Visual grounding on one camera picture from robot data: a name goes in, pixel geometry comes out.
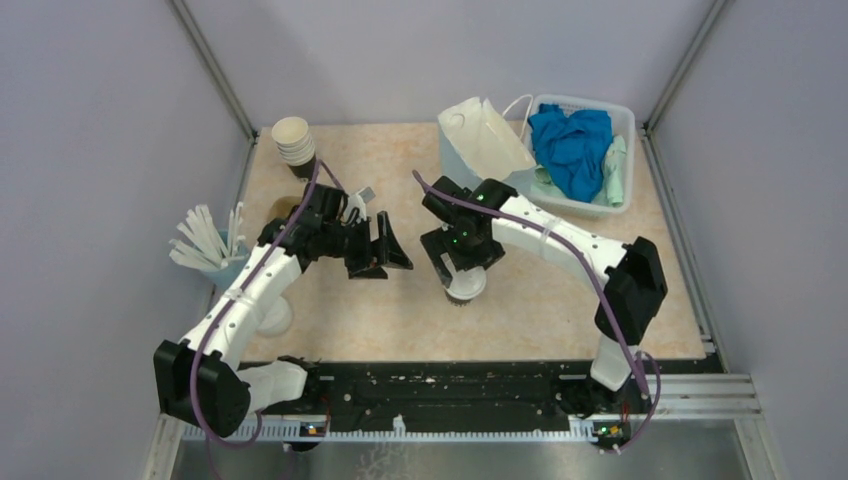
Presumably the stack of paper cups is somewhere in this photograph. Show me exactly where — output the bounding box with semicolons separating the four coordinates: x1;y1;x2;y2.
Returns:
271;116;317;181

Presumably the brown cardboard cup carrier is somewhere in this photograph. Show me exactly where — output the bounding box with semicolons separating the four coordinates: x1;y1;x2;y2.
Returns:
266;196;302;233

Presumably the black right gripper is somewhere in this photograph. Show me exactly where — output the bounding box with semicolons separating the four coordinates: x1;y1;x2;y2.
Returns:
422;221;505;287

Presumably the blue cloth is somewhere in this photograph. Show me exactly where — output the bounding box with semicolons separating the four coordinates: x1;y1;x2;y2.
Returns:
528;103;613;203

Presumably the black paper coffee cup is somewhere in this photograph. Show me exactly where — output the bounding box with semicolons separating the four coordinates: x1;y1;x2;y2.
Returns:
444;291;474;307

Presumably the stack of white lids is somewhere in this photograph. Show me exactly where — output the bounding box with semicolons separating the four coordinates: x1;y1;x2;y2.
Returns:
256;296;294;338

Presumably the light green cloth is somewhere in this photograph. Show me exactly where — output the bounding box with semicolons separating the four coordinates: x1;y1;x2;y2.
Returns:
531;135;627;208

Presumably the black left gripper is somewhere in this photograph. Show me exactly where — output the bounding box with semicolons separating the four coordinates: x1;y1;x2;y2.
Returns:
322;210;413;279

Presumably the light blue paper bag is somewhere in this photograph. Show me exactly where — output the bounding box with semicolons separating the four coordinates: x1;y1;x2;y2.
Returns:
437;97;536;195

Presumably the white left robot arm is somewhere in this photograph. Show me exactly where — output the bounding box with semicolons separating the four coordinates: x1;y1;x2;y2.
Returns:
153;183;413;437

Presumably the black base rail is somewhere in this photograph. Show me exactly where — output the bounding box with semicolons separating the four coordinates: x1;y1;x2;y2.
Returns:
238;358;723;439

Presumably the cup of white straws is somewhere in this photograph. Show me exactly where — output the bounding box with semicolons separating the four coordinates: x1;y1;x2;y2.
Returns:
169;202;249;291

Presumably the white plastic cup lid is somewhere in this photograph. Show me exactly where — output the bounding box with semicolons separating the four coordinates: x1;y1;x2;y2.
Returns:
445;268;487;299

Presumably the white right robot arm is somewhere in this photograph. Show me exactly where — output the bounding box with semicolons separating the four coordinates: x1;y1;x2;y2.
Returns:
413;173;668;412

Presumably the white plastic basket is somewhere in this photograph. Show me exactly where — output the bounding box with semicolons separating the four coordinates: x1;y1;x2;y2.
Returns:
525;94;636;219

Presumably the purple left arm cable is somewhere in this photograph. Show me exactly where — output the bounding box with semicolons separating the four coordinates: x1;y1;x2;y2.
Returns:
188;158;346;480

